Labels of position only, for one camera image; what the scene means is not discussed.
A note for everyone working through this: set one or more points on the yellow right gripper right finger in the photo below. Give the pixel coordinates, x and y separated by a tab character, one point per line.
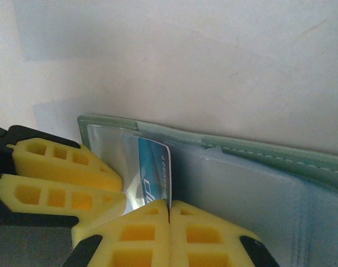
202	244

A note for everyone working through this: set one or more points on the green leather card holder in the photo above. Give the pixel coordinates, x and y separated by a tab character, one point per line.
269	155

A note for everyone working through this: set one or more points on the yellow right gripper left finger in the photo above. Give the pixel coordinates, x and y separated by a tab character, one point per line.
135	244

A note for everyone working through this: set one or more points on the blue credit card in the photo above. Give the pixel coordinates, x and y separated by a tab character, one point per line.
154	167

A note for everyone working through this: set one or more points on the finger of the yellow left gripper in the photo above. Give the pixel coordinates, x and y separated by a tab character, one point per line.
74	167
74	203

